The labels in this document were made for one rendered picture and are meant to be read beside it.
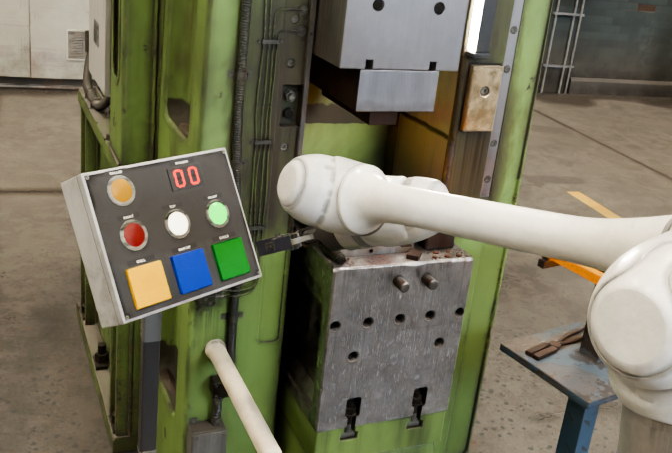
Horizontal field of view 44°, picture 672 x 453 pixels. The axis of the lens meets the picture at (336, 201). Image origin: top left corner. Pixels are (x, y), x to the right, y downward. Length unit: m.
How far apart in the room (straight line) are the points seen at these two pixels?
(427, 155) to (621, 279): 1.49
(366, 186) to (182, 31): 1.15
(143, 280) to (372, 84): 0.67
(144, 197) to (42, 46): 5.60
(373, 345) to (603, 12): 7.74
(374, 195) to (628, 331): 0.46
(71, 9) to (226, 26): 5.30
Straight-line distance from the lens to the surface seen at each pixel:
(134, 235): 1.56
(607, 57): 9.66
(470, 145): 2.20
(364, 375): 2.08
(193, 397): 2.19
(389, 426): 2.22
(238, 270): 1.68
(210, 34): 1.84
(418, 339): 2.10
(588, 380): 2.16
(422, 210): 1.12
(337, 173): 1.18
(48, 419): 2.98
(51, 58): 7.17
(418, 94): 1.91
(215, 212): 1.67
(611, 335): 0.82
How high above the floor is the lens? 1.70
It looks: 20 degrees down
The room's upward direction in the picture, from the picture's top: 6 degrees clockwise
